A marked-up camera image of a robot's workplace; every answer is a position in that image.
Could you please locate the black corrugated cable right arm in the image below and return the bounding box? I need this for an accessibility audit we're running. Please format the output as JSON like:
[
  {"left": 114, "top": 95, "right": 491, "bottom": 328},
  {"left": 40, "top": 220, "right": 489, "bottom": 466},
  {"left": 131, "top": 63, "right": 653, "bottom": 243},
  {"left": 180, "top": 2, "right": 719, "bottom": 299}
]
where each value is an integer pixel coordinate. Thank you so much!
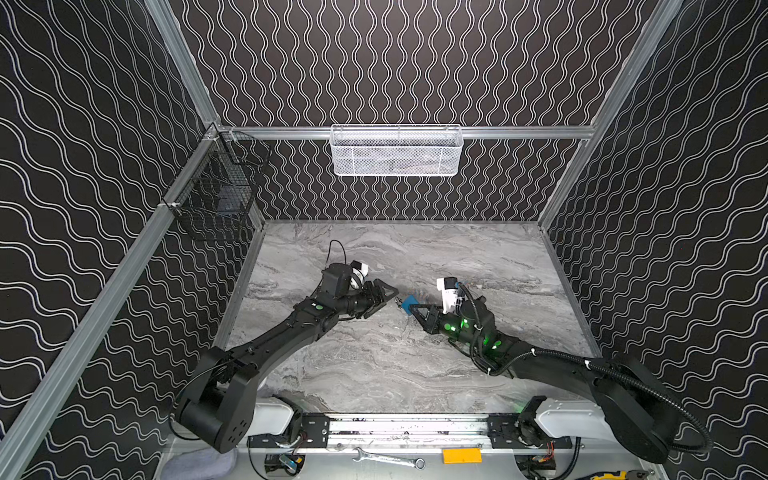
[{"left": 497, "top": 349, "right": 715, "bottom": 454}]

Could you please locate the aluminium left side bar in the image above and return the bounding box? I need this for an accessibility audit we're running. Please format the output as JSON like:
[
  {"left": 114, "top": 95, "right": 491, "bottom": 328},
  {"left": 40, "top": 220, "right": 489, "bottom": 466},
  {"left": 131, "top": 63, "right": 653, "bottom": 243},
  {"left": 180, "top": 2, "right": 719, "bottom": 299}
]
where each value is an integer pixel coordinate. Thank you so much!
[{"left": 1, "top": 124, "right": 219, "bottom": 479}]

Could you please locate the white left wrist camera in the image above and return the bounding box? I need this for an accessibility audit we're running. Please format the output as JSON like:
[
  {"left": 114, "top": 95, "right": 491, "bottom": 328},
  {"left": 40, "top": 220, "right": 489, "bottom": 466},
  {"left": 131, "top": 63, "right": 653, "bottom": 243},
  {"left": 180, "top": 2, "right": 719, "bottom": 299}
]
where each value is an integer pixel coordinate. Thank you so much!
[{"left": 349, "top": 260, "right": 369, "bottom": 290}]

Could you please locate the aluminium back crossbar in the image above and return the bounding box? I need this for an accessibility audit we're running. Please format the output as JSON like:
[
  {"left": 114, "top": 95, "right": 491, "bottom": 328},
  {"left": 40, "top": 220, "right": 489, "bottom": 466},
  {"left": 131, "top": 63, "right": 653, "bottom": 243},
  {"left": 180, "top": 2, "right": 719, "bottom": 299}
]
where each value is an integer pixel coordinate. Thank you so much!
[{"left": 222, "top": 124, "right": 596, "bottom": 141}]

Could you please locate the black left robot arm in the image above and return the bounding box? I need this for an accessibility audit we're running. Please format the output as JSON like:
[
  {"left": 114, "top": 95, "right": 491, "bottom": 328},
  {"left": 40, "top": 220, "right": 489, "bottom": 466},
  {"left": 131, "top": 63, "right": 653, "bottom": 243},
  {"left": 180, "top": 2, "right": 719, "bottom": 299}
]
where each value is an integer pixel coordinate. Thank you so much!
[{"left": 173, "top": 261, "right": 399, "bottom": 453}]

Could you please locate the yellow black tool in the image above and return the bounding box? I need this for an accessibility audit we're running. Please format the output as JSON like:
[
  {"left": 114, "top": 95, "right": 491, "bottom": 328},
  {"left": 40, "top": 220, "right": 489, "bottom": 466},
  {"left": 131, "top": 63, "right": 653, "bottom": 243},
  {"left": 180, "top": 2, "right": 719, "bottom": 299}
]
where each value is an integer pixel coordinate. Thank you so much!
[{"left": 577, "top": 469, "right": 651, "bottom": 480}]

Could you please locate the white wire mesh basket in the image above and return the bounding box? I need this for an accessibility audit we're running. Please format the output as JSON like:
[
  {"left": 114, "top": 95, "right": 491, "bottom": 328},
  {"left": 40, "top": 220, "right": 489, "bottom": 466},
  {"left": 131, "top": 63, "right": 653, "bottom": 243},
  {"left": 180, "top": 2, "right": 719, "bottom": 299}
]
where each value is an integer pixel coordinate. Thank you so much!
[{"left": 329, "top": 132, "right": 464, "bottom": 177}]

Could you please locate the yellow block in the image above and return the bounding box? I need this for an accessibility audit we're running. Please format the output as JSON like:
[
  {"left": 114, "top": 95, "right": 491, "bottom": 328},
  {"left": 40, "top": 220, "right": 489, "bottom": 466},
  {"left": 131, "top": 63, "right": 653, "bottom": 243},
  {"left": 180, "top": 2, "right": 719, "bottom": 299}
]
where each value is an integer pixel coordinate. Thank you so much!
[{"left": 442, "top": 448, "right": 483, "bottom": 465}]

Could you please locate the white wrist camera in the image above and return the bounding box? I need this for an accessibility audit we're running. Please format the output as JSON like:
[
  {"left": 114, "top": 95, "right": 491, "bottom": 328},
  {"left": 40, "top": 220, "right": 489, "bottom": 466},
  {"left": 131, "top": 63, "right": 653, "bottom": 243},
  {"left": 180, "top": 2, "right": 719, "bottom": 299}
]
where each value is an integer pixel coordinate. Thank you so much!
[
  {"left": 349, "top": 260, "right": 369, "bottom": 290},
  {"left": 436, "top": 277, "right": 460, "bottom": 314}
]

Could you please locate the aluminium corner frame post left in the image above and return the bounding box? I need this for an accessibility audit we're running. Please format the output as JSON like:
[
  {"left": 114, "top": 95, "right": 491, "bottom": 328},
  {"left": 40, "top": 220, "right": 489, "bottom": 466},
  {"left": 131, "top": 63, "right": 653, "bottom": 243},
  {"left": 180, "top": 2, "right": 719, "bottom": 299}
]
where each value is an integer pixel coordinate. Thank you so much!
[{"left": 145, "top": 0, "right": 221, "bottom": 125}]

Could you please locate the silver combination wrench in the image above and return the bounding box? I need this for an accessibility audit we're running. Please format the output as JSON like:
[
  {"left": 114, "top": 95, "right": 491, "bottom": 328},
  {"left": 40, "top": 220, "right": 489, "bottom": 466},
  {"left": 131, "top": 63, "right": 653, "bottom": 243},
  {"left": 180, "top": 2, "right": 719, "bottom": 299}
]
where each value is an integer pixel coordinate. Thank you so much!
[{"left": 354, "top": 447, "right": 426, "bottom": 471}]

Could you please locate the grey cloth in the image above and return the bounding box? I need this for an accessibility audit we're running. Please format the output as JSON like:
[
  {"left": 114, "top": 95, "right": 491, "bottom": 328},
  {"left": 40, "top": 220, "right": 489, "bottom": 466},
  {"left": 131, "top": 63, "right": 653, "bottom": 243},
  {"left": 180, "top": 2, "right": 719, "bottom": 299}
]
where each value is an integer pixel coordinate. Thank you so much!
[{"left": 159, "top": 448, "right": 238, "bottom": 480}]

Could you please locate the black wire mesh basket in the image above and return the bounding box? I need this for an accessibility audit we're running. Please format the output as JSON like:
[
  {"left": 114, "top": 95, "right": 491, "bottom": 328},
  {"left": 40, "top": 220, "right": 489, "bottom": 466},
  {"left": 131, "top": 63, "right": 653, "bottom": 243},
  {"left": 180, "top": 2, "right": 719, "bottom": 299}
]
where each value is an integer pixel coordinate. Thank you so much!
[{"left": 170, "top": 130, "right": 275, "bottom": 243}]

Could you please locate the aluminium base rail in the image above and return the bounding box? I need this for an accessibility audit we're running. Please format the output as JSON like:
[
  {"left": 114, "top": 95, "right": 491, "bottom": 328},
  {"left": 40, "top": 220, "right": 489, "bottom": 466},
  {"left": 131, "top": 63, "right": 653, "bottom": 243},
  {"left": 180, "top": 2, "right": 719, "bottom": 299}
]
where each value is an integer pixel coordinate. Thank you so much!
[{"left": 170, "top": 412, "right": 652, "bottom": 454}]

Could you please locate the aluminium corner frame post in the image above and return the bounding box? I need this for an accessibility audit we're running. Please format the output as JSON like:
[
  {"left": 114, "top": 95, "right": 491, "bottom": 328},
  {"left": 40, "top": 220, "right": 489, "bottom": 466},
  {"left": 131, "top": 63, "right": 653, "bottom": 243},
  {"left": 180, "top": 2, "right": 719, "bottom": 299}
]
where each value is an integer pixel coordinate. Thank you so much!
[
  {"left": 538, "top": 0, "right": 683, "bottom": 231},
  {"left": 145, "top": 0, "right": 221, "bottom": 125}
]

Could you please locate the aluminium corner frame post right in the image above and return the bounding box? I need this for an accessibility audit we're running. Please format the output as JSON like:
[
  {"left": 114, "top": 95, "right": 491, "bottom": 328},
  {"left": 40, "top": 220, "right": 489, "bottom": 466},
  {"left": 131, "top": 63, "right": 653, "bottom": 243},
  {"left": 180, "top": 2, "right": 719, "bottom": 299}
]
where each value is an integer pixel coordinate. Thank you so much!
[{"left": 538, "top": 0, "right": 683, "bottom": 231}]

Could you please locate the blue padlock front large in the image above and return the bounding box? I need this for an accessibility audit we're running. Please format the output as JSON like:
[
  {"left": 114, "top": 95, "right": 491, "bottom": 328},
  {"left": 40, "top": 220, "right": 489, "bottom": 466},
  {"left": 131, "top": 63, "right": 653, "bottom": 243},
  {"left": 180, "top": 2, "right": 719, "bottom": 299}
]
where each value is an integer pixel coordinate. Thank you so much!
[{"left": 395, "top": 295, "right": 419, "bottom": 316}]

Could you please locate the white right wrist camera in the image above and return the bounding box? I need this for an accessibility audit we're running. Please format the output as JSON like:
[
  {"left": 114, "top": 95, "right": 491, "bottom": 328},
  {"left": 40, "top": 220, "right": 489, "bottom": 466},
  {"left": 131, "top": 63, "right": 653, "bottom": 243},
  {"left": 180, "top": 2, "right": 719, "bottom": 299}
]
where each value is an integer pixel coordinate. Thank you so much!
[{"left": 436, "top": 277, "right": 460, "bottom": 314}]

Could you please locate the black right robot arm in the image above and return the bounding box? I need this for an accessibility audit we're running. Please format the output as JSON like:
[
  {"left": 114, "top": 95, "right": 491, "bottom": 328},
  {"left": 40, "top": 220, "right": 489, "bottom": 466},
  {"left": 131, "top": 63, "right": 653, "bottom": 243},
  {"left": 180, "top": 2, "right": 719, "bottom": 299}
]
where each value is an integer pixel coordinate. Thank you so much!
[{"left": 401, "top": 296, "right": 684, "bottom": 463}]

